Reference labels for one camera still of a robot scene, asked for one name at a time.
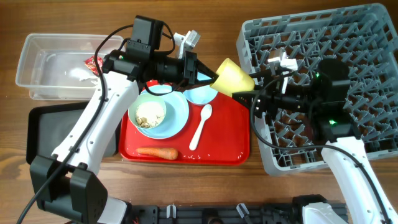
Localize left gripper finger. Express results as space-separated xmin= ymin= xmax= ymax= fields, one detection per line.
xmin=197 ymin=60 xmax=218 ymax=78
xmin=198 ymin=79 xmax=215 ymax=86

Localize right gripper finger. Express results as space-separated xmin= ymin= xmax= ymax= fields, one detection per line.
xmin=232 ymin=90 xmax=259 ymax=105
xmin=249 ymin=70 xmax=274 ymax=78

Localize yellow plastic cup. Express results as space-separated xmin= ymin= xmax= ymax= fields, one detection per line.
xmin=210 ymin=58 xmax=255 ymax=97

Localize red snack wrapper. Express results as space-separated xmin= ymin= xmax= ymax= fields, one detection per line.
xmin=84 ymin=56 xmax=103 ymax=76

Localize white napkin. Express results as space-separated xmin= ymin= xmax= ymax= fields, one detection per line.
xmin=70 ymin=68 xmax=99 ymax=85

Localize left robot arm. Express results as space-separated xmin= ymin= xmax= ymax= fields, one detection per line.
xmin=29 ymin=16 xmax=217 ymax=223

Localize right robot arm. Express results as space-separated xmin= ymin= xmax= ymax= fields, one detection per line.
xmin=231 ymin=58 xmax=397 ymax=223

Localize grey dishwasher rack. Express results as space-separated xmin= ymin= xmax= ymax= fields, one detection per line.
xmin=236 ymin=4 xmax=397 ymax=176

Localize light blue bowl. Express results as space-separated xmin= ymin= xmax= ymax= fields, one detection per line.
xmin=183 ymin=85 xmax=218 ymax=105

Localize white plastic spoon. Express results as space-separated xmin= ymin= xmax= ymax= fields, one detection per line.
xmin=189 ymin=104 xmax=213 ymax=151

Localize light blue plate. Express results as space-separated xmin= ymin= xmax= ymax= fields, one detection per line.
xmin=128 ymin=85 xmax=189 ymax=139

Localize red serving tray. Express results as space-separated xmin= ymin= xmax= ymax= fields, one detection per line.
xmin=119 ymin=94 xmax=250 ymax=166

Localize green bowl with food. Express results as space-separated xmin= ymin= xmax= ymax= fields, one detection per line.
xmin=128 ymin=94 xmax=167 ymax=129

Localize orange carrot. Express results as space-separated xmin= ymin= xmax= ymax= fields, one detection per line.
xmin=136 ymin=147 xmax=178 ymax=160

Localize clear plastic bin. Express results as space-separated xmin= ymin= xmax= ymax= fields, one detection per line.
xmin=16 ymin=34 xmax=106 ymax=101

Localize black plastic tray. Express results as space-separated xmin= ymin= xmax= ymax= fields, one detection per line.
xmin=25 ymin=102 xmax=121 ymax=165

